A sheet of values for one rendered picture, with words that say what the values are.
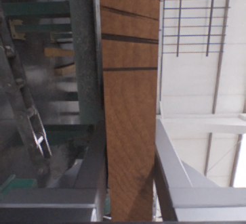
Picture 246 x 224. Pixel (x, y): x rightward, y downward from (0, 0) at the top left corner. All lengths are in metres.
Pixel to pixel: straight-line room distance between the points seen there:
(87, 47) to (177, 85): 6.54
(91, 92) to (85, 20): 0.12
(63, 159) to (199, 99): 6.91
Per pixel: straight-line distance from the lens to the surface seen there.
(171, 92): 6.82
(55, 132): 1.46
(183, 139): 7.67
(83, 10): 0.31
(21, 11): 0.96
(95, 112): 0.32
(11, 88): 0.41
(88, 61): 0.30
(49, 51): 2.07
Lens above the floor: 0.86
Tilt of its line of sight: 1 degrees down
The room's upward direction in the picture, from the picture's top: 89 degrees clockwise
